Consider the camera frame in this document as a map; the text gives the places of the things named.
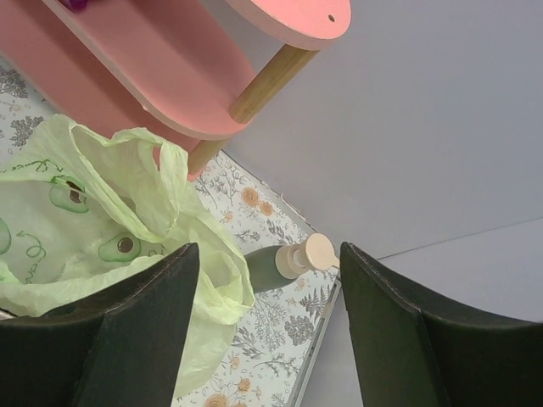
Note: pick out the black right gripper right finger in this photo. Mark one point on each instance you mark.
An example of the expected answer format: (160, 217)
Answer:
(416, 347)

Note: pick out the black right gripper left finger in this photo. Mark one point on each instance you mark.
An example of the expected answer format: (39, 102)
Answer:
(121, 346)

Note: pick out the green plastic grocery bag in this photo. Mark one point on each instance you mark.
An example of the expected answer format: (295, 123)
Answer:
(81, 212)

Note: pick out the purple snack package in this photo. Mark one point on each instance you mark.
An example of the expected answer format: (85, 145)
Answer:
(75, 5)

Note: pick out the grey pump soap bottle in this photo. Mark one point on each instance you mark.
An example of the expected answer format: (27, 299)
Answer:
(275, 267)

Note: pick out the pink three-tier shelf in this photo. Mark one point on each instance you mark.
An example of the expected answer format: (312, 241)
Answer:
(167, 66)

